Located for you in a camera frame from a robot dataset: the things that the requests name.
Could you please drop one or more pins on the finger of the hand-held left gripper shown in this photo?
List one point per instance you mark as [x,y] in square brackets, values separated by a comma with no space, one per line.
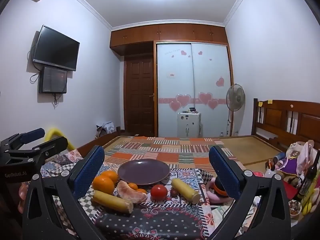
[32,134]
[50,147]

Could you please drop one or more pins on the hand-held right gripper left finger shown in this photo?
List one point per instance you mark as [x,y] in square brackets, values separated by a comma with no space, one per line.
[88,172]

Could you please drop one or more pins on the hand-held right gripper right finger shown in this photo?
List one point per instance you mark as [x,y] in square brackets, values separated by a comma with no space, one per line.
[223,173]

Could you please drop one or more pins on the large orange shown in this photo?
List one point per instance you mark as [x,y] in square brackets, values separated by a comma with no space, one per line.
[103,185]
[111,175]

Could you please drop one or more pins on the peeled pomelo segment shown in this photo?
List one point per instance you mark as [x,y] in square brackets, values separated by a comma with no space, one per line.
[130,195]

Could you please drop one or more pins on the small red jujube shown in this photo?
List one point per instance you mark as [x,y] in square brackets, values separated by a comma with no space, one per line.
[174,192]

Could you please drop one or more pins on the purple plate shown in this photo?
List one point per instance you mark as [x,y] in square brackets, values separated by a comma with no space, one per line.
[143,172]

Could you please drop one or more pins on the red tomato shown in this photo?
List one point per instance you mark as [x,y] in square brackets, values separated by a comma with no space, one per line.
[159,192]

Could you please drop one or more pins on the pink plush toy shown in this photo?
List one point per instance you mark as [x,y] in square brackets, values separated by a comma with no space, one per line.
[217,192]

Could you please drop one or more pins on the bamboo bed mat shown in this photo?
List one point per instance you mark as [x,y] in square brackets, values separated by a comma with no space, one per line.
[247,150]

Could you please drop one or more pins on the red bowl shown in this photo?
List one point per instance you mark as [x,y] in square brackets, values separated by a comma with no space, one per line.
[258,173]

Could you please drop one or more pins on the small mandarin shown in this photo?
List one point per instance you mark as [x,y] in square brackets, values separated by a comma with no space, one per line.
[133,186]
[142,190]

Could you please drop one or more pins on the pile of clothes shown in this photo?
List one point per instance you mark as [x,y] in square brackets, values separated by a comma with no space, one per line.
[106,127]

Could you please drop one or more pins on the white appliance with black cap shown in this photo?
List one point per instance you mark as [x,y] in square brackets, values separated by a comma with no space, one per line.
[188,125]

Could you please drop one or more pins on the striped patchwork blanket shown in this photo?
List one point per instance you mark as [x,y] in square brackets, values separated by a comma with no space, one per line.
[162,150]

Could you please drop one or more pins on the purple doll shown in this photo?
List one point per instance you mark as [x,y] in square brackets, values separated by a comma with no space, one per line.
[287,163]

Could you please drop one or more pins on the small items on suitcase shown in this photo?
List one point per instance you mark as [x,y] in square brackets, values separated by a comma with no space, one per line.
[191,110]

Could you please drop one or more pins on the standing fan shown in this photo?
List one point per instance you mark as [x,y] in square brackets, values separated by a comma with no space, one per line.
[235,97]

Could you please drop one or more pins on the snack cup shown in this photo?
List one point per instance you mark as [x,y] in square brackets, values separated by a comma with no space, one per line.
[295,207]

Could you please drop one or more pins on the patterned patchwork tablecloth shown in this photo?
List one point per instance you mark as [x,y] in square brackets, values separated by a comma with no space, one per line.
[155,220]

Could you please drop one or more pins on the dark glass bottle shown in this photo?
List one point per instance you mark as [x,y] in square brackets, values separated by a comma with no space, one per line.
[306,180]

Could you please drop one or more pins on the white pink plastic bag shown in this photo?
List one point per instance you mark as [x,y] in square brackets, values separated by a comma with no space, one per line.
[306,155]

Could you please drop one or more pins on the brown wooden door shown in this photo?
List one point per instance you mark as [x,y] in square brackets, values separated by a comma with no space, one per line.
[138,97]

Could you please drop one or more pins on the yellow package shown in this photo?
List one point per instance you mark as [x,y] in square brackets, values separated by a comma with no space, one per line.
[311,197]

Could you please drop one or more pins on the wooden wardrobe with heart stickers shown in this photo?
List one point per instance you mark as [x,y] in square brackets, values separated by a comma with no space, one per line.
[175,80]

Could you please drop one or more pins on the small black wall monitor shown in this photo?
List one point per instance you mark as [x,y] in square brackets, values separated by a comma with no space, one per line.
[53,80]

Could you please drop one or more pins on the black wall television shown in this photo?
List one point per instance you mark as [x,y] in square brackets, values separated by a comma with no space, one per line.
[56,48]

